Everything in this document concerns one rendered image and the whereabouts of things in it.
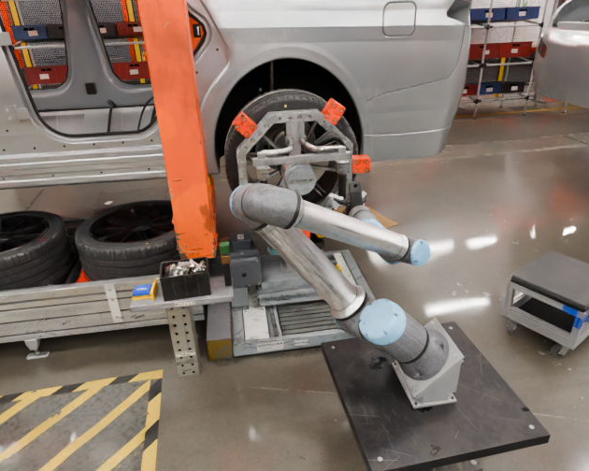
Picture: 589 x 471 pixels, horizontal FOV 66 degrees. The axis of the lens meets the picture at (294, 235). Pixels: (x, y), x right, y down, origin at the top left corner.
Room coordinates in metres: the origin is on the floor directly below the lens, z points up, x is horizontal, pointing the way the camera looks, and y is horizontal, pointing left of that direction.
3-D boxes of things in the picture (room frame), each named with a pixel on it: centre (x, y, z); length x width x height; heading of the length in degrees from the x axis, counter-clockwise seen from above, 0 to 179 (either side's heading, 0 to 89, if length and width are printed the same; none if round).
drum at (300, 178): (1.98, -0.02, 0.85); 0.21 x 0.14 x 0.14; 8
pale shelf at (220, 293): (1.65, 0.49, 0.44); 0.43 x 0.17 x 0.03; 98
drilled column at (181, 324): (1.64, 0.52, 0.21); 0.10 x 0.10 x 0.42; 8
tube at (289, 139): (1.91, 0.07, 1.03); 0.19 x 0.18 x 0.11; 8
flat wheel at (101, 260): (2.26, 0.86, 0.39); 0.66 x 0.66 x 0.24
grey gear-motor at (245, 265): (2.18, 0.29, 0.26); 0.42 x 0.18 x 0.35; 8
